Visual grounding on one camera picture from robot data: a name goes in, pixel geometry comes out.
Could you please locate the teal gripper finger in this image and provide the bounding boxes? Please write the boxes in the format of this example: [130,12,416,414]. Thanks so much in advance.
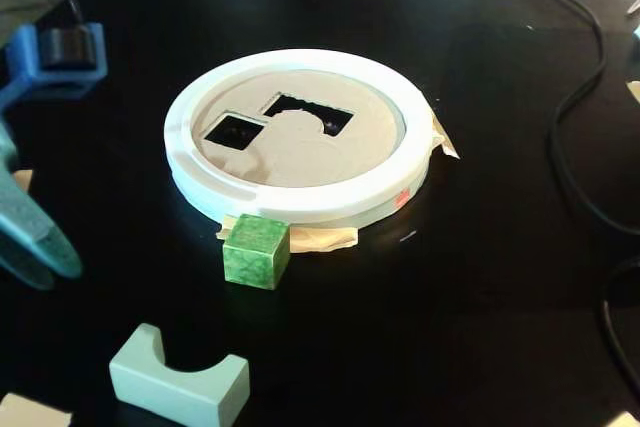
[0,226,55,292]
[0,120,84,280]

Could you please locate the green square block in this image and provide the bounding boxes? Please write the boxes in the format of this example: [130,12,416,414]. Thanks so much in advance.
[222,213,292,292]

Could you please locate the mint arch shaped block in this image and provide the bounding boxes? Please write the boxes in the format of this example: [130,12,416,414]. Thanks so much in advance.
[108,322,250,427]

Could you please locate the white round shape sorter lid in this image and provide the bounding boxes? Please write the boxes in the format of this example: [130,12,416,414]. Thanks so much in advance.
[163,48,435,227]

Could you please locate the long beige masking tape strip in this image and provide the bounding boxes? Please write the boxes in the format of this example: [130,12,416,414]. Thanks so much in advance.
[215,214,360,254]

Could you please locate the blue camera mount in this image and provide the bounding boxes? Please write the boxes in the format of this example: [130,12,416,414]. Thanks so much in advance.
[0,21,110,121]

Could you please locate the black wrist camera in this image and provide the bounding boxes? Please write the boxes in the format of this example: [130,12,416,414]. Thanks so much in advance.
[39,26,96,69]

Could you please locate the long black cable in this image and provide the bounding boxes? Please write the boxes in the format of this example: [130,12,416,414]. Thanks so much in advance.
[214,0,640,236]

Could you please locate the curved black cable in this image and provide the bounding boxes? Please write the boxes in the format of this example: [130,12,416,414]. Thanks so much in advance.
[601,255,640,399]

